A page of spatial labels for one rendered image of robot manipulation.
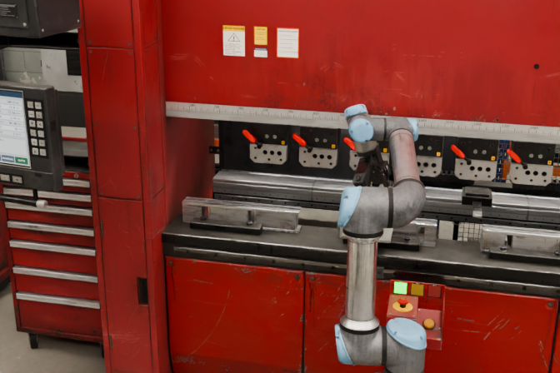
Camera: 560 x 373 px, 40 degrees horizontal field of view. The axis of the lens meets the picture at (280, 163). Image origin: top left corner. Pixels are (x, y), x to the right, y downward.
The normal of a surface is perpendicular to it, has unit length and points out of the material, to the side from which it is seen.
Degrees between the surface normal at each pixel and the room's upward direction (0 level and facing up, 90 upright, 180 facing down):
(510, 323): 90
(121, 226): 90
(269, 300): 90
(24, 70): 90
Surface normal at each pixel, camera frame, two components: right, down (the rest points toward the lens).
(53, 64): -0.20, 0.33
